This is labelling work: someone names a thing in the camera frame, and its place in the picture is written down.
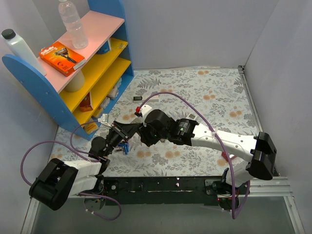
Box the grey beige remote control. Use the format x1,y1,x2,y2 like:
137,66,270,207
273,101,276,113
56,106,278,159
131,117,143,124

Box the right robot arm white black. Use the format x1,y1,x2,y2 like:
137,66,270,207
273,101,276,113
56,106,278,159
136,105,277,194

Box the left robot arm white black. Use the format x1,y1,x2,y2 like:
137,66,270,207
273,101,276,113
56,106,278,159
29,121,143,211

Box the pile of blue batteries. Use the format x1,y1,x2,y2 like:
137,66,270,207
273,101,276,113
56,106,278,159
115,141,130,155

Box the white slim remote black end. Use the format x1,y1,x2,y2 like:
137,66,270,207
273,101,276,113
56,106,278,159
133,95,159,103

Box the white air conditioner remote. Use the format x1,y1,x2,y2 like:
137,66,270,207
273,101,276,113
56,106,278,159
187,114,197,120

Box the yellow sponge pack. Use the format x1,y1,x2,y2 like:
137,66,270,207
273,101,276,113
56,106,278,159
83,118,98,135

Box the orange box on shelf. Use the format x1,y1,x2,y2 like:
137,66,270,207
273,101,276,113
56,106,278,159
79,92,94,112

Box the blue pink yellow shelf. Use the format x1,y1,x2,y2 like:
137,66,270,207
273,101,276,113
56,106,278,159
2,0,134,140

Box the floral patterned table mat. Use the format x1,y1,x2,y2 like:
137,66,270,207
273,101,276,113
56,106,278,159
46,68,272,177

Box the beige cylinder container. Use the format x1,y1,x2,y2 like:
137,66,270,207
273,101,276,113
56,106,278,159
64,70,85,92

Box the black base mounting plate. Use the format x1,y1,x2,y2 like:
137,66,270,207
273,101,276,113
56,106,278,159
102,176,251,207

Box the red silver battery box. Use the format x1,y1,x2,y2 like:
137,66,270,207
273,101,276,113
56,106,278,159
221,152,236,162

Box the orange Gillette razor box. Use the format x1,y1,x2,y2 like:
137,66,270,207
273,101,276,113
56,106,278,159
39,41,86,77

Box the white bottle black cap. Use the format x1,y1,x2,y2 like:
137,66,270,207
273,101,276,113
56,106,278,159
1,29,47,76

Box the clear plastic water bottle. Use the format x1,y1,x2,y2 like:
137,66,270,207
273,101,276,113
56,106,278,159
58,0,89,49

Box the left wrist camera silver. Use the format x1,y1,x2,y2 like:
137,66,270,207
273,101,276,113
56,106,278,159
97,114,111,127

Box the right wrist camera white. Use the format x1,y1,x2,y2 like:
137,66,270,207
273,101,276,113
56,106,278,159
135,104,153,127

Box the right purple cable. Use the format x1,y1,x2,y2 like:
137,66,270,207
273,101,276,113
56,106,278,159
140,92,251,219

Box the purple cable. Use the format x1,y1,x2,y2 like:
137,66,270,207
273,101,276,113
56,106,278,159
140,92,251,219
20,118,122,221

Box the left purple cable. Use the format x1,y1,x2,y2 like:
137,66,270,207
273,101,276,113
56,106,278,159
20,118,122,221

